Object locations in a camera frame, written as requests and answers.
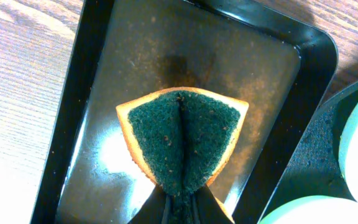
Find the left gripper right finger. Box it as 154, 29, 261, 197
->
191, 185, 233, 224

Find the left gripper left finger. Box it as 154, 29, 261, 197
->
128, 185, 170, 224

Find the orange green sponge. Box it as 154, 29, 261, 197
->
116, 87, 249, 223

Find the black round tray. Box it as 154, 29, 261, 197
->
259, 81, 358, 222

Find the black rectangular tray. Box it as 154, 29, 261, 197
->
31, 1, 338, 223

